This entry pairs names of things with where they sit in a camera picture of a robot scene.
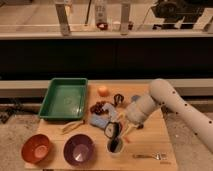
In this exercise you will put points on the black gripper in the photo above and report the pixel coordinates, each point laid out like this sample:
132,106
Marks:
132,126

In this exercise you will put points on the black brush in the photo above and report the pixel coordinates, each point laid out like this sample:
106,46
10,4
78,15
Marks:
112,130

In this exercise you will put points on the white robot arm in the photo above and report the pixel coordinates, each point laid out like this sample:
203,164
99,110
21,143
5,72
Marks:
162,93

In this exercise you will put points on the white paper cup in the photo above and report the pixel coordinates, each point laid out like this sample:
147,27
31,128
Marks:
115,146

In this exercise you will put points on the orange carrot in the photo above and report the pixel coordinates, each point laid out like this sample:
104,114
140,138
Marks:
126,137

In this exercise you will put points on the blue cloth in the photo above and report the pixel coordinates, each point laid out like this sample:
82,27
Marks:
102,121

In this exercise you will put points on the dark grape bunch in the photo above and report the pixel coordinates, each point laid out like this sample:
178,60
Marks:
97,108

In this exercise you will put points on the orange fruit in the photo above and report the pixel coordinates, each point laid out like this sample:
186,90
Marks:
103,91

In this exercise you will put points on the metal fork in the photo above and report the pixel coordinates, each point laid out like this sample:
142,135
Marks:
158,156

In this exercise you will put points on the purple bowl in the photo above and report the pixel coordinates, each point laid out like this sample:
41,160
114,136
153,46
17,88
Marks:
78,149

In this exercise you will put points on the yellow banana toy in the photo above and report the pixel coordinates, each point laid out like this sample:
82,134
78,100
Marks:
71,126

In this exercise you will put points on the green plastic tray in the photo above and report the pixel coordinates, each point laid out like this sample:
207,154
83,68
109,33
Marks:
65,99

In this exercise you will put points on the red bowl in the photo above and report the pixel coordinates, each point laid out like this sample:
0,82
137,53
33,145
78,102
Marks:
36,148

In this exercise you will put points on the black machine in background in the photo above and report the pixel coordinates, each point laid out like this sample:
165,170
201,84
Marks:
173,11

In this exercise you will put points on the black ring object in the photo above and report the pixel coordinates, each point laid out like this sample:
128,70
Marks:
118,99

